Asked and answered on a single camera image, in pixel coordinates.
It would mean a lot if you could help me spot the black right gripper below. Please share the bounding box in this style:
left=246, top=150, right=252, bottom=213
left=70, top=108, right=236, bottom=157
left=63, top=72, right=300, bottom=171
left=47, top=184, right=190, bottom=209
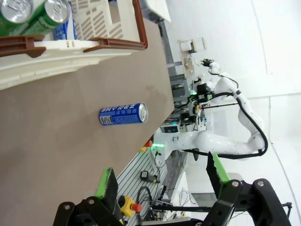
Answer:
left=196, top=82, right=212, bottom=95

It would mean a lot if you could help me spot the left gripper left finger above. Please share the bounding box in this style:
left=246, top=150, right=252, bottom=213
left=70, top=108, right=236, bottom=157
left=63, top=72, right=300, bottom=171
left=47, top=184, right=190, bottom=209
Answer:
left=53, top=167, right=125, bottom=226

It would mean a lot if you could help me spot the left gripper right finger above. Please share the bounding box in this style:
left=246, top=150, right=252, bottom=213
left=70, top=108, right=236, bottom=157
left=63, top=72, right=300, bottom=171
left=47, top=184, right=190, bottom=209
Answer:
left=202, top=152, right=290, bottom=226

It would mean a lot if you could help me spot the blue drink can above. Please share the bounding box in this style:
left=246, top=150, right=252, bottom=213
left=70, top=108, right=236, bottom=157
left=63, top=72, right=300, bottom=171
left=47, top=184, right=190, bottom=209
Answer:
left=52, top=13, right=79, bottom=41
left=98, top=102, right=150, bottom=127

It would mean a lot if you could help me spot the green drink can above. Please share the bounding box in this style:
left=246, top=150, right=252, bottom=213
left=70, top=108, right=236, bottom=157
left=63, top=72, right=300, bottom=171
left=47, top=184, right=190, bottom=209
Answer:
left=0, top=0, right=35, bottom=38
left=20, top=0, right=71, bottom=36

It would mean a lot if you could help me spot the cream plastic shopping basket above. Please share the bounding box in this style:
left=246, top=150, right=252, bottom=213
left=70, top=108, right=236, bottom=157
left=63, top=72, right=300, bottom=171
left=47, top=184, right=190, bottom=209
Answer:
left=0, top=0, right=148, bottom=91

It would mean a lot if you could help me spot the white humanoid robot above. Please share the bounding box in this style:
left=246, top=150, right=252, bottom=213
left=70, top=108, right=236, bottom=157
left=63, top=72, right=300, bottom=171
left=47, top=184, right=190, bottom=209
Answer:
left=200, top=58, right=222, bottom=76

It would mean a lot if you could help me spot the yellow box emergency stop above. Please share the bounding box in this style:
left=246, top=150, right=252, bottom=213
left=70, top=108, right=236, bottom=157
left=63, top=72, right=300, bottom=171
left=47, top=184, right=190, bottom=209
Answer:
left=117, top=195, right=143, bottom=217

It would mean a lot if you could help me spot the black tripod rod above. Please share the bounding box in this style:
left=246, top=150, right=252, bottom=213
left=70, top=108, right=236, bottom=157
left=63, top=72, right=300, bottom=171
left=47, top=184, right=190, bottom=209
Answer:
left=149, top=202, right=293, bottom=212

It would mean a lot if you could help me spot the red emergency stop button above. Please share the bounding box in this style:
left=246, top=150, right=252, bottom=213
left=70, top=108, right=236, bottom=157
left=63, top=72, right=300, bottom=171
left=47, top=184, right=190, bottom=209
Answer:
left=140, top=140, right=153, bottom=153

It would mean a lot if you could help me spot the white side table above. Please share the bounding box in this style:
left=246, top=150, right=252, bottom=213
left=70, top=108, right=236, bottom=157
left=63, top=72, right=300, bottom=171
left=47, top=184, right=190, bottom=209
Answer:
left=144, top=0, right=172, bottom=24

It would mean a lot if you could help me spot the black cable bundle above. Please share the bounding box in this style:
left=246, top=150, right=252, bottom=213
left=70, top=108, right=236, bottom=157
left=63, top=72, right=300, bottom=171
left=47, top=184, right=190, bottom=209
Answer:
left=135, top=186, right=153, bottom=210

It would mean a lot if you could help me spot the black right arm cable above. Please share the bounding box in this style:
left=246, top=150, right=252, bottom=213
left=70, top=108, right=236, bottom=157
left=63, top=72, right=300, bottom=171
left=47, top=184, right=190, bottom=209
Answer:
left=181, top=77, right=269, bottom=162

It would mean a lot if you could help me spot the brown basket handle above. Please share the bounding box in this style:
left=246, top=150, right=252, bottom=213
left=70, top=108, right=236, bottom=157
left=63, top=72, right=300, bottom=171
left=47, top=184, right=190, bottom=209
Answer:
left=83, top=0, right=149, bottom=53
left=0, top=34, right=47, bottom=59

